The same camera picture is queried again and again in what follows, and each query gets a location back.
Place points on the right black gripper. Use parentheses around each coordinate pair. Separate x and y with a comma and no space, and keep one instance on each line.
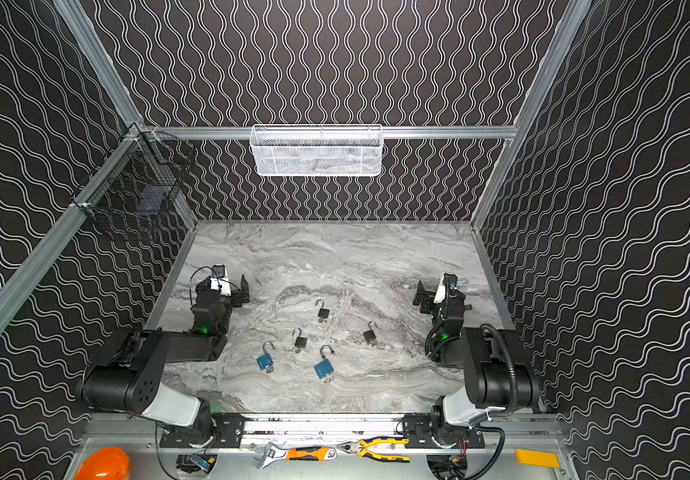
(431,297)

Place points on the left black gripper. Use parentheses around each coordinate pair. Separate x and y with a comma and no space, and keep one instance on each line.
(232,293)

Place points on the blue padlock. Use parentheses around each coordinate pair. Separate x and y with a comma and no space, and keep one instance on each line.
(324,369)
(265,361)

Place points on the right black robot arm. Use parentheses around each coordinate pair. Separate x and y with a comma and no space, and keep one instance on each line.
(497,378)

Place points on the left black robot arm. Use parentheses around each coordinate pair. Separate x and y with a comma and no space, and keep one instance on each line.
(125,374)

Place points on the black padlock right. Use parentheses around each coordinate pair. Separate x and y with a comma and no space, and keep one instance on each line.
(369,334)

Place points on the black padlock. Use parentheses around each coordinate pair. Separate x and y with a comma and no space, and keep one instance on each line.
(369,334)
(323,312)
(300,341)

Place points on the black padlock middle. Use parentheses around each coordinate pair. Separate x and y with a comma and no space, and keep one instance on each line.
(300,341)

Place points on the black padlock top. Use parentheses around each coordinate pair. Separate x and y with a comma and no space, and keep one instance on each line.
(323,312)

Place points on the yellow tag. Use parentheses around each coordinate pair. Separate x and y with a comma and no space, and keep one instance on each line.
(537,458)

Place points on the orange hard hat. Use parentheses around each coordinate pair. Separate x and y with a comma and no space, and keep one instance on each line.
(111,463)

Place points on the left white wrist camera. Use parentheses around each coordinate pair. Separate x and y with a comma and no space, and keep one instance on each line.
(218,280)

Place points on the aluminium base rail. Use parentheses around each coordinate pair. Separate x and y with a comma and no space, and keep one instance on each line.
(423,431)

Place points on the white wire basket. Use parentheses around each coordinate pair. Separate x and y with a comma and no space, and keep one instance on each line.
(317,150)

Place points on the adjustable wrench orange handle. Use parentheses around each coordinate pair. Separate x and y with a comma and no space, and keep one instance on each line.
(275,453)

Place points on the black wire basket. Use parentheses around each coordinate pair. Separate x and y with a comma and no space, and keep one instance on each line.
(136,200)

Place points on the yellow handled pliers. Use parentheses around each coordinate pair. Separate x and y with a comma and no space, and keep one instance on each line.
(380,449)

